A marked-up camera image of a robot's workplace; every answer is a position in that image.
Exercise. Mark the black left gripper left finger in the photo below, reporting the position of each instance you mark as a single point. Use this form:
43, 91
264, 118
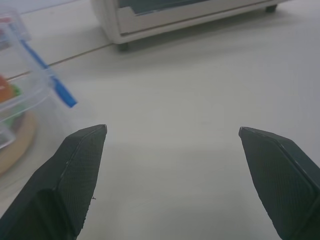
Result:
65, 180

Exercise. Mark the clear plastic container blue clips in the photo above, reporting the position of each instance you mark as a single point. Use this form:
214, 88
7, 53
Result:
22, 95

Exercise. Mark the white toaster oven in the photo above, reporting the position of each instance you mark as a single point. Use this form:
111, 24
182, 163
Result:
175, 17

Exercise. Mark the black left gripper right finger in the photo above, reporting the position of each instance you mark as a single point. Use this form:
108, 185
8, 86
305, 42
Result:
282, 180

